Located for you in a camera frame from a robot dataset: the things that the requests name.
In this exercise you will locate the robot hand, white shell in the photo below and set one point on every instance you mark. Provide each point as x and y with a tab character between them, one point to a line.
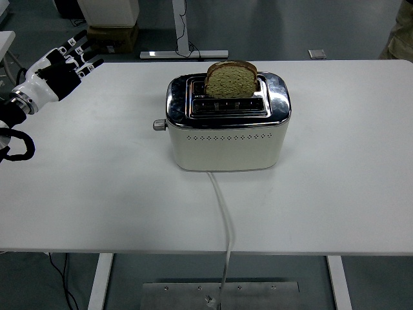
48	88

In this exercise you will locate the silver toaster lever knob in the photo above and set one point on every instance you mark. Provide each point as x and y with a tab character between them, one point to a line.
159	124

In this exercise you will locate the cream and chrome toaster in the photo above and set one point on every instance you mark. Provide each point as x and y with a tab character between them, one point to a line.
226	151

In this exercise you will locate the white side table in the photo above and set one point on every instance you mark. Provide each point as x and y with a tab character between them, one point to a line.
6	40

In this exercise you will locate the brown cardboard box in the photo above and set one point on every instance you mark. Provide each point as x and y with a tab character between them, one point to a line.
113	38

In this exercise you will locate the black box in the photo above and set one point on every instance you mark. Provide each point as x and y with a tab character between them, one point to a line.
69	8

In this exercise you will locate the white cabinet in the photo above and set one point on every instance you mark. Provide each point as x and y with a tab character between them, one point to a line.
109	13

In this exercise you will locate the white T-shaped desk leg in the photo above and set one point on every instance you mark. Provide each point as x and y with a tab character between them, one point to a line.
177	32

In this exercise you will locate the brown bread slice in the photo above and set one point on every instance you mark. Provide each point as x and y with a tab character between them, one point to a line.
230	84

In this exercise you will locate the white table leg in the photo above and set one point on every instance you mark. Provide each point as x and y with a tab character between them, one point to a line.
100	281
338	284

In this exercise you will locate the white power plug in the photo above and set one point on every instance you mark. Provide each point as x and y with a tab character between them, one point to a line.
210	301

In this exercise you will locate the grey floor plate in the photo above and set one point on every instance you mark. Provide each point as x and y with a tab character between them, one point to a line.
317	54

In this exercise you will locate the grey metal plate with screws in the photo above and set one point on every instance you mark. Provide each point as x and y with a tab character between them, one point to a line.
258	297

